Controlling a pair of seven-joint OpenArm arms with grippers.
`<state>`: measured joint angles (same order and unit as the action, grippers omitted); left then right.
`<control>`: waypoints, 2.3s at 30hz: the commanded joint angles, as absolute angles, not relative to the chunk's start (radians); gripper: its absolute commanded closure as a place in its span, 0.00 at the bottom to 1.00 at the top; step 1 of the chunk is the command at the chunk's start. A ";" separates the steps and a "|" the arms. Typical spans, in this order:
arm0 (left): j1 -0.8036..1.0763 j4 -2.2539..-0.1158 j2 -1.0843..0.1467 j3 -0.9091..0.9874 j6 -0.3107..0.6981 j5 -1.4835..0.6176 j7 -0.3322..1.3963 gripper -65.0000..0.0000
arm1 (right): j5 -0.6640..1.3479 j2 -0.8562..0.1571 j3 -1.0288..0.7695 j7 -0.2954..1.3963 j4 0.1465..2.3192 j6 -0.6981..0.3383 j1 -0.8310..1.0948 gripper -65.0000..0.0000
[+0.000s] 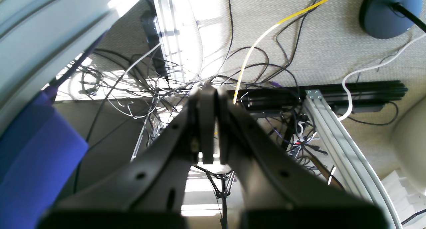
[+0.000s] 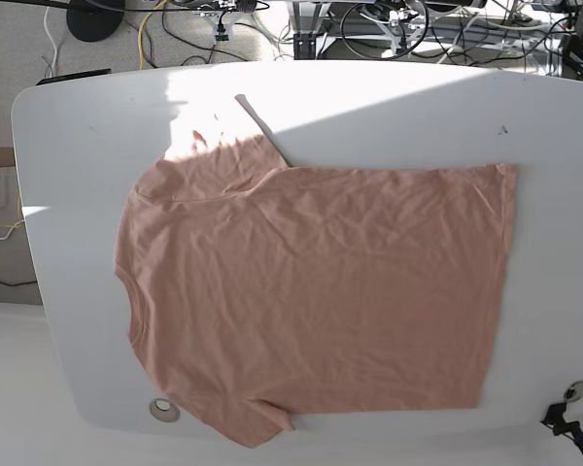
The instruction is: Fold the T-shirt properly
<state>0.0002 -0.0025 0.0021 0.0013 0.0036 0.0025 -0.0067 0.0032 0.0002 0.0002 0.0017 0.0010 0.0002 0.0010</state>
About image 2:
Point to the black clamp on table edge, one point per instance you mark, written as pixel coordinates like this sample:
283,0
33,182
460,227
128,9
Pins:
554,419

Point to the silver table grommet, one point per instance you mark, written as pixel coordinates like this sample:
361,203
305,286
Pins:
574,392
164,411

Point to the black round stand base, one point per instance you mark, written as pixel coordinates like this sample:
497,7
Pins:
89,23

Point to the silver table grommet left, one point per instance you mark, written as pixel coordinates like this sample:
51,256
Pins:
164,411

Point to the black table leg bracket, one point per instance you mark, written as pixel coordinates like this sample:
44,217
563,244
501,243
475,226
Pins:
304,46

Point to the silver table grommet right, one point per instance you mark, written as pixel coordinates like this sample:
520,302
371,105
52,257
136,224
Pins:
574,392

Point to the pink T-shirt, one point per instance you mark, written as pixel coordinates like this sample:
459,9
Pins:
259,290

